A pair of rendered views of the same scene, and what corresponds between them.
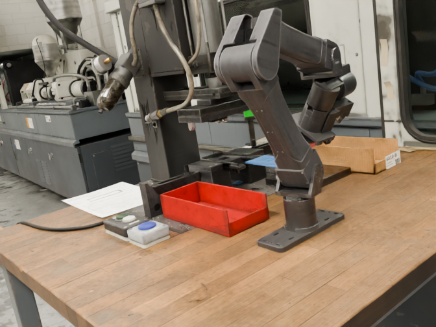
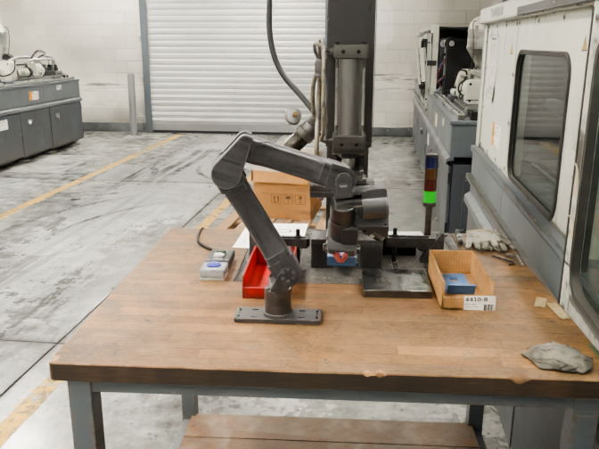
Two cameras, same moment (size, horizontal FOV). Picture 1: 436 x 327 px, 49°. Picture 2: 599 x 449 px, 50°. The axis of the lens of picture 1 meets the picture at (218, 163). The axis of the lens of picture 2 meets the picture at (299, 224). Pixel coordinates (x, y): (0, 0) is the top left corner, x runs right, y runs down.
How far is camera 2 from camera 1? 1.14 m
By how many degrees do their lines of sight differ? 40
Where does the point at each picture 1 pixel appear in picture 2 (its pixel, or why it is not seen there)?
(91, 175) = (456, 202)
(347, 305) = (178, 362)
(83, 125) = (463, 142)
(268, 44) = (229, 162)
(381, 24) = (580, 143)
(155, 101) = not seen: hidden behind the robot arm
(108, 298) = (129, 296)
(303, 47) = (296, 167)
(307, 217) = (271, 306)
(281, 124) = (249, 224)
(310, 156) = (281, 258)
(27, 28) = not seen: outside the picture
